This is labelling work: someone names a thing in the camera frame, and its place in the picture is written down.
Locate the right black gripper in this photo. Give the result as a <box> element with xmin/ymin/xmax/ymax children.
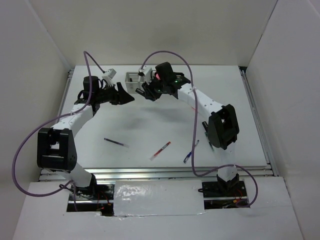
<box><xmin>141</xmin><ymin>75</ymin><xmax>167</xmax><ymax>102</ymax></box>

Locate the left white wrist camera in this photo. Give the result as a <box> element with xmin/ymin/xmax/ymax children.
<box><xmin>102</xmin><ymin>68</ymin><xmax>117</xmax><ymax>87</ymax></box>

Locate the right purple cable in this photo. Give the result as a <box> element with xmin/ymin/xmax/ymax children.
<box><xmin>139</xmin><ymin>50</ymin><xmax>259</xmax><ymax>209</ymax></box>

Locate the red pen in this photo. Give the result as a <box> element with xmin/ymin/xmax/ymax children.
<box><xmin>149</xmin><ymin>141</ymin><xmax>171</xmax><ymax>161</ymax></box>

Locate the aluminium frame rail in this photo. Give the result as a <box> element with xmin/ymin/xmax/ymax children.
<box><xmin>38</xmin><ymin>65</ymin><xmax>281</xmax><ymax>183</ymax></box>

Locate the blue pen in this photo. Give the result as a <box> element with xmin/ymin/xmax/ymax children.
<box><xmin>183</xmin><ymin>140</ymin><xmax>199</xmax><ymax>164</ymax></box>

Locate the white taped cover panel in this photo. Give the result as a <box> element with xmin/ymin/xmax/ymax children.
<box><xmin>113</xmin><ymin>180</ymin><xmax>205</xmax><ymax>217</ymax></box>

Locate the blue highlighter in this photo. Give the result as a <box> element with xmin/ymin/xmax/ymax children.
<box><xmin>135</xmin><ymin>88</ymin><xmax>145</xmax><ymax>97</ymax></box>

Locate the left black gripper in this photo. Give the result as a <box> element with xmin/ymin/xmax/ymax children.
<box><xmin>95</xmin><ymin>82</ymin><xmax>135</xmax><ymax>106</ymax></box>

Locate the left white slotted container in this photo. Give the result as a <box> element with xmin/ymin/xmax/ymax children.
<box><xmin>125</xmin><ymin>72</ymin><xmax>145</xmax><ymax>94</ymax></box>

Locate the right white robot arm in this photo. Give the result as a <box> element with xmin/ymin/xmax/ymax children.
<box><xmin>136</xmin><ymin>62</ymin><xmax>240</xmax><ymax>196</ymax></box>

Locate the green pen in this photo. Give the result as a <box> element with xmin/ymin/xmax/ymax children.
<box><xmin>204</xmin><ymin>132</ymin><xmax>215</xmax><ymax>152</ymax></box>

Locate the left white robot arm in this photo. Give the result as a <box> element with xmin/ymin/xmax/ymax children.
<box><xmin>37</xmin><ymin>76</ymin><xmax>134</xmax><ymax>200</ymax></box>

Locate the orange highlighter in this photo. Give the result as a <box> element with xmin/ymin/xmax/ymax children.
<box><xmin>202</xmin><ymin>121</ymin><xmax>209</xmax><ymax>133</ymax></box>

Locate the dark purple pen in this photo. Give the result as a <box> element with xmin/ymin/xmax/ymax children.
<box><xmin>103</xmin><ymin>138</ymin><xmax>130</xmax><ymax>148</ymax></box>

